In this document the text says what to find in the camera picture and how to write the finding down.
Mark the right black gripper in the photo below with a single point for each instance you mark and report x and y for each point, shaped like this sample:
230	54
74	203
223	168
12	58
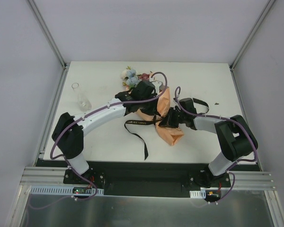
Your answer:
171	119

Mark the front aluminium rail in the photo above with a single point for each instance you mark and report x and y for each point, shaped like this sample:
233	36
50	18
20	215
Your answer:
53	176

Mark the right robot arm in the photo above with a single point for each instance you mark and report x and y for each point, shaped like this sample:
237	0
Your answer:
234	135

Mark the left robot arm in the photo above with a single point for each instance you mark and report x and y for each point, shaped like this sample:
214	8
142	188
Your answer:
70	130

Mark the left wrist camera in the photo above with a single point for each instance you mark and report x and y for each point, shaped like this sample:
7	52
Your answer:
159	86

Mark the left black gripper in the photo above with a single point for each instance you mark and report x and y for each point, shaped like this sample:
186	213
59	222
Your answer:
149	110

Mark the right aluminium frame post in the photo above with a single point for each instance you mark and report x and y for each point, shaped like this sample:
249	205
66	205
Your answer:
258	23

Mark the artificial flower bunch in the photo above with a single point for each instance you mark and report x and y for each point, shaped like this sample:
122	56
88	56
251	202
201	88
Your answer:
131	78

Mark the aluminium frame post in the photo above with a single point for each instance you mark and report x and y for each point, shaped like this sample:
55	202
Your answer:
42	23
258	23

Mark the black ribbon gold lettering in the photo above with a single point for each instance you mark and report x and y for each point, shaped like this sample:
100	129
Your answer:
152	144

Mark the left aluminium frame post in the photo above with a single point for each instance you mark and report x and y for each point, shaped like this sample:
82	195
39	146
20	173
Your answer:
42	23

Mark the orange wrapping paper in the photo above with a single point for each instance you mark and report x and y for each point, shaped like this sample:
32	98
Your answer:
163	116

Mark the clear glass vase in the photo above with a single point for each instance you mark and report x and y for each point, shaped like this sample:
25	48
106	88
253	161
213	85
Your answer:
83	102

